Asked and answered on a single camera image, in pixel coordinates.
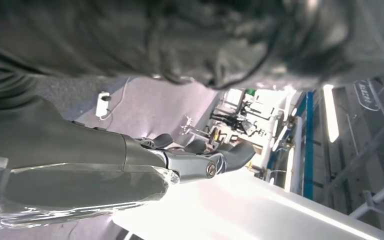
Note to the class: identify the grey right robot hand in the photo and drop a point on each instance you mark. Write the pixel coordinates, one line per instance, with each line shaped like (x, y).
(62, 165)

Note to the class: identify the blue pillar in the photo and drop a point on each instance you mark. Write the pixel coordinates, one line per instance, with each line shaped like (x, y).
(308, 149)

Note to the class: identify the white power strip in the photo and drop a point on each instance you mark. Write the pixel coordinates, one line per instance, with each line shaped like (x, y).
(102, 104)

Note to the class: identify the dark hanging sign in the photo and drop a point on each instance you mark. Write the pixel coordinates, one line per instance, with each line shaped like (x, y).
(366, 94)

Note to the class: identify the long ceiling light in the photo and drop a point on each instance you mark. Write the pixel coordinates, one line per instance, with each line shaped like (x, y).
(331, 112)
(289, 169)

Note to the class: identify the white lit counter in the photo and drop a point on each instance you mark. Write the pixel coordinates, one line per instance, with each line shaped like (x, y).
(228, 212)

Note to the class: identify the chrome stool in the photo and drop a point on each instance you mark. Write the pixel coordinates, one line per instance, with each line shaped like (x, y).
(192, 127)

